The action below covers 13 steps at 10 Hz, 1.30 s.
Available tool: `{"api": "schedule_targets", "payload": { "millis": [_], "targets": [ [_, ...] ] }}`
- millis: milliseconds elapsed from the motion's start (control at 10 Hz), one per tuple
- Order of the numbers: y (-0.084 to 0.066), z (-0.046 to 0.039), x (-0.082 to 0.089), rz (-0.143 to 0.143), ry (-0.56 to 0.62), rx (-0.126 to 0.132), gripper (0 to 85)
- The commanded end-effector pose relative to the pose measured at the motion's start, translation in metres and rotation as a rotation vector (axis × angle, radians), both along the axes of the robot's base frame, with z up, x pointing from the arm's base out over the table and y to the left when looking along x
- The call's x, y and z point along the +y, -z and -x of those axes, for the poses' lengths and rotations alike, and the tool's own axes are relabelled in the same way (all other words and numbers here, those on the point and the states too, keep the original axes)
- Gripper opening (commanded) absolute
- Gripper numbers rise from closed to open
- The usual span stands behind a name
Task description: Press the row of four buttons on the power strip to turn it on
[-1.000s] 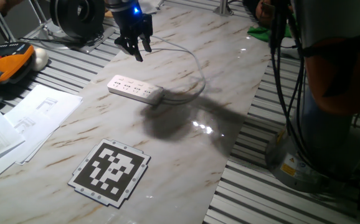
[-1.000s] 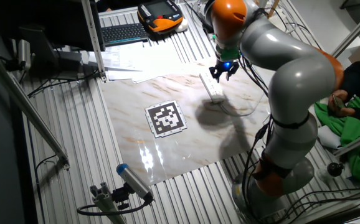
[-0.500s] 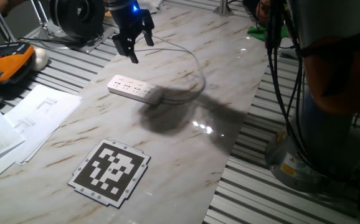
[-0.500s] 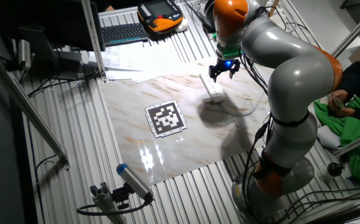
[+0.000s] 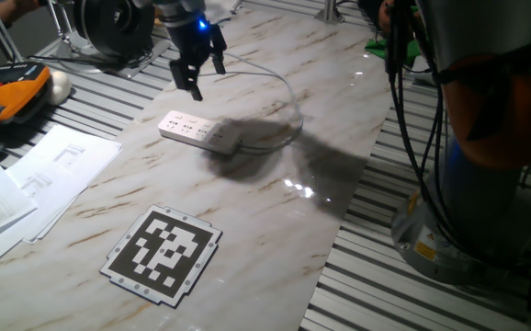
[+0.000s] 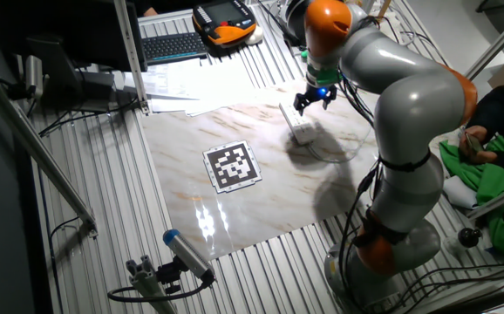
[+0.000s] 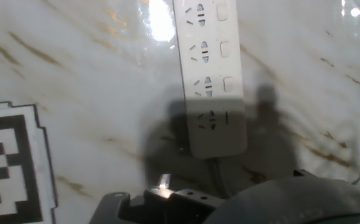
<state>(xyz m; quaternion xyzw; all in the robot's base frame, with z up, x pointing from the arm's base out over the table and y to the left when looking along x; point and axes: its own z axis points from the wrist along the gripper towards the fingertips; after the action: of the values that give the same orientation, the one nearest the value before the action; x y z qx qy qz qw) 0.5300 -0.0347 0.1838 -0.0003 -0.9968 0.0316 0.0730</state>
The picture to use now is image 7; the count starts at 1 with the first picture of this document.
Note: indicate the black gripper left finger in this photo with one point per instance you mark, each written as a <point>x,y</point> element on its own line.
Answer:
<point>173,205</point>

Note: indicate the white four-socket power strip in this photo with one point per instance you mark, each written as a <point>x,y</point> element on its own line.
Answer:
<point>212,68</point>

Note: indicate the black white fiducial marker board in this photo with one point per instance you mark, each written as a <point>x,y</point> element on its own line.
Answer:
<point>8,161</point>

